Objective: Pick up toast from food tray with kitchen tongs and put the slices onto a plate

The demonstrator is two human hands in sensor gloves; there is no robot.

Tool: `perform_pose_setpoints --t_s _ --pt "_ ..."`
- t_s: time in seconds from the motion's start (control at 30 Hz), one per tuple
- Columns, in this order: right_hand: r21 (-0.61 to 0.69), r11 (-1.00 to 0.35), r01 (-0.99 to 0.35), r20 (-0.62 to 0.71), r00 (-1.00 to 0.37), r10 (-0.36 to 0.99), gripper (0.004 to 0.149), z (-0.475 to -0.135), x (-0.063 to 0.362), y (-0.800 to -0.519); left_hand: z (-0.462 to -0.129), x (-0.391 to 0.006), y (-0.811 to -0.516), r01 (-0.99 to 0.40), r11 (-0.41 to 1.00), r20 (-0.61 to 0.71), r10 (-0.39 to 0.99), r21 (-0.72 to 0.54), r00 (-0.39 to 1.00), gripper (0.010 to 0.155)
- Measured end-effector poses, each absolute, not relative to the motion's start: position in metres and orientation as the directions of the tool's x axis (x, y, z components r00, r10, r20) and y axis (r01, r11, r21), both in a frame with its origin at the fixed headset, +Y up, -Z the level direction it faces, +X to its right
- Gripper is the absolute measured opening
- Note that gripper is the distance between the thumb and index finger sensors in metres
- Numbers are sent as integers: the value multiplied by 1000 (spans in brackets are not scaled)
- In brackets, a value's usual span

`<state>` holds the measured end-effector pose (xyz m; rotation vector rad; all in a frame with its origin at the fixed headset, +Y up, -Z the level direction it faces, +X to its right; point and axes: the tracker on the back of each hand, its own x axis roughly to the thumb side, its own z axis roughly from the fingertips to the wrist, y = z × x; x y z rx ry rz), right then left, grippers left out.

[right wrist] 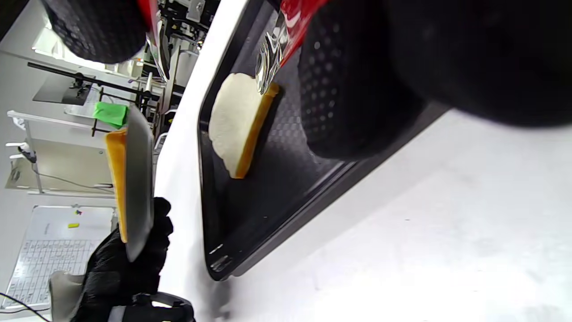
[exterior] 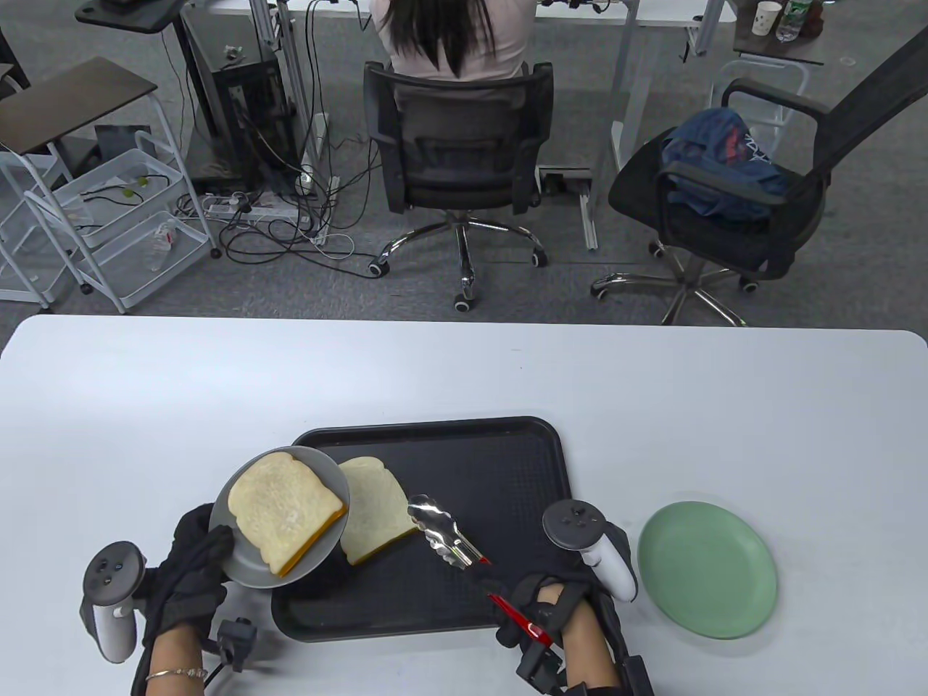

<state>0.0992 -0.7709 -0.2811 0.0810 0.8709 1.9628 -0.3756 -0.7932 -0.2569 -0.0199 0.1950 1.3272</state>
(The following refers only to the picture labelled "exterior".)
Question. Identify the person's left hand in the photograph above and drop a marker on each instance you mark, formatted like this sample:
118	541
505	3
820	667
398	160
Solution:
185	580

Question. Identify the person's right hand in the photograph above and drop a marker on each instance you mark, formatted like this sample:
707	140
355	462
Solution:
573	598

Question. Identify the person's right fingers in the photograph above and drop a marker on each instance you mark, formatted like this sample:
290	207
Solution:
518	605

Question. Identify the person's left thumb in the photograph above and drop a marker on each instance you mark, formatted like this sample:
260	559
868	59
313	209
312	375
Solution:
220	549

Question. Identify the grey plate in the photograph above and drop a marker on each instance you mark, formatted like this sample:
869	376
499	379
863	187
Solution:
250	565

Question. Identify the person's left forearm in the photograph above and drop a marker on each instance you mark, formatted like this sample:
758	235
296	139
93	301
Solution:
170	656

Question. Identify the person's right forearm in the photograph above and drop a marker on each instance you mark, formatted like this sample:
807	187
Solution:
589	656

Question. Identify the white bread slice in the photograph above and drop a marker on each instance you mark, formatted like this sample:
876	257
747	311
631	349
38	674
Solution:
377	507
283	507

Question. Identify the grey white right wrist controller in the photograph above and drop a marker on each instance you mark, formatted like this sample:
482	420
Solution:
580	525

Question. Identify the grey white wrist controller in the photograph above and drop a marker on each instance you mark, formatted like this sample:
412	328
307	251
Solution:
580	525
109	580

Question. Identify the grey white left wrist controller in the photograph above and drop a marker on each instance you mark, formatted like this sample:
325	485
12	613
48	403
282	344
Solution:
109	580

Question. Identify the black plastic tray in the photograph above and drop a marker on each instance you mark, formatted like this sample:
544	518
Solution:
493	464

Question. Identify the green plate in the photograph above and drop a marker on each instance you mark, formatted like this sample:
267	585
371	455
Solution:
707	569

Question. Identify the clear plastic bottle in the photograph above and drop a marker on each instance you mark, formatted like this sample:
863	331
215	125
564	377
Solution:
161	246

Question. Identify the white power strip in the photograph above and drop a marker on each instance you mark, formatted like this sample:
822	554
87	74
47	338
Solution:
254	209

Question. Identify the black computer tower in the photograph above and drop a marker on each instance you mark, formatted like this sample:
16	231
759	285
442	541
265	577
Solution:
250	116

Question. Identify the black mesh office chair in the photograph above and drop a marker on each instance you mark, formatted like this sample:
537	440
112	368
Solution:
457	138

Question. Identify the dark brown side table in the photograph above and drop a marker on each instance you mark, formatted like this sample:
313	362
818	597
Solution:
72	101

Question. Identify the blue bag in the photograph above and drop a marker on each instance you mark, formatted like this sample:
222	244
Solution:
725	159

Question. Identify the black office chair with armrests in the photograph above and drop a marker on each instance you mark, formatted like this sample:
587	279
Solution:
826	167

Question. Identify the dark brown small table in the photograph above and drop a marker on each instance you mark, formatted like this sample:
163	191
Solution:
779	49

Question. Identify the white paper cup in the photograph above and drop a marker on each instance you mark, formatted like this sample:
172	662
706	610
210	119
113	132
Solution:
765	17

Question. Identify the clear bottle with green label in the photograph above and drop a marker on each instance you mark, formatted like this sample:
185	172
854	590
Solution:
792	18

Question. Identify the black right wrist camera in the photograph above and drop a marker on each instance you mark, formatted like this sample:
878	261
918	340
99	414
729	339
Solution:
540	667

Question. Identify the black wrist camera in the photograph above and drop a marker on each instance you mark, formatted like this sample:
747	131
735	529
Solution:
540	667
235	641

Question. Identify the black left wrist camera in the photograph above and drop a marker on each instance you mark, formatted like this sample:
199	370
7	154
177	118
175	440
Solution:
235	641

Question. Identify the white frame desk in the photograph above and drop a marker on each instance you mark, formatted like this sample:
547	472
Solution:
638	80

